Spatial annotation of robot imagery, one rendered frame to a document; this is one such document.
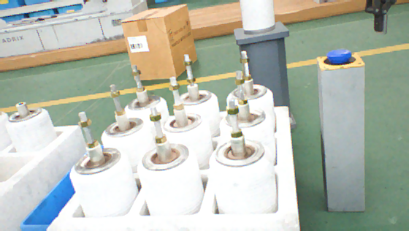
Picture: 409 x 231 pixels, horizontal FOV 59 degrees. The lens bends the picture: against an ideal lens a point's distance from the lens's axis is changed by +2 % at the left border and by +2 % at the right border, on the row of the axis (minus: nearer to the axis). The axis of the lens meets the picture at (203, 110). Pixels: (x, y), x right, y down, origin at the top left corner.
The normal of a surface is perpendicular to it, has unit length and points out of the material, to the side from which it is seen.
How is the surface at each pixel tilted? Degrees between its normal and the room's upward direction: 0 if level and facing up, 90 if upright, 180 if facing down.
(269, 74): 90
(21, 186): 90
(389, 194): 0
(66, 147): 90
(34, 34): 90
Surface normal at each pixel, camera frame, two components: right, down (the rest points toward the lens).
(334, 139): -0.18, 0.43
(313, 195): -0.18, -0.90
